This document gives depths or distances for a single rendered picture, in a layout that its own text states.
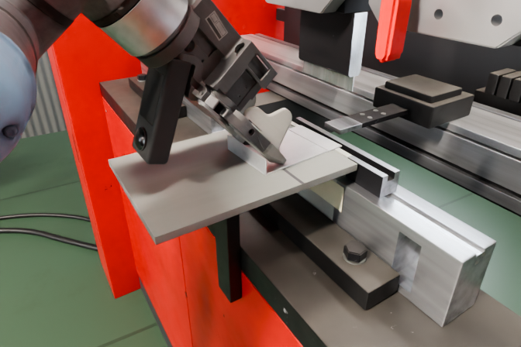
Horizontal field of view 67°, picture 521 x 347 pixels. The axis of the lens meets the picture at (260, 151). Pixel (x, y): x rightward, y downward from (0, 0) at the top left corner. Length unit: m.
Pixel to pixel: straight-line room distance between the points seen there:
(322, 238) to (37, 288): 1.54
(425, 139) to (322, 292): 0.36
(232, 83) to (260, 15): 1.08
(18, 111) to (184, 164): 0.32
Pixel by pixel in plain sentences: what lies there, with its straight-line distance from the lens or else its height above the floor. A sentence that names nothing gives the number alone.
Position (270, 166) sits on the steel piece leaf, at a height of 1.00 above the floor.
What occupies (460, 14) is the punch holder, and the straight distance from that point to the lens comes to 0.36.
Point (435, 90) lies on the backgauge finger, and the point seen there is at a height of 1.03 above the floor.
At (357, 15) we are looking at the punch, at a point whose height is 1.17.
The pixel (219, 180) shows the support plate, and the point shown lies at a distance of 0.46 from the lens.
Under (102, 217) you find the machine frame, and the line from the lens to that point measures 1.50.
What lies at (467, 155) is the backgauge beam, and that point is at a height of 0.95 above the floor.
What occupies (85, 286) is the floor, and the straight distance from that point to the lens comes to 1.85.
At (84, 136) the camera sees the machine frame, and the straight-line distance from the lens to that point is 1.35.
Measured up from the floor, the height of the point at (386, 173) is 0.99.
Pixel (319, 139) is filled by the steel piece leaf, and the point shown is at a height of 1.00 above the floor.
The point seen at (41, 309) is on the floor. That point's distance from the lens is 1.83.
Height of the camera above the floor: 1.24
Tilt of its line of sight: 28 degrees down
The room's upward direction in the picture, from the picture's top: straight up
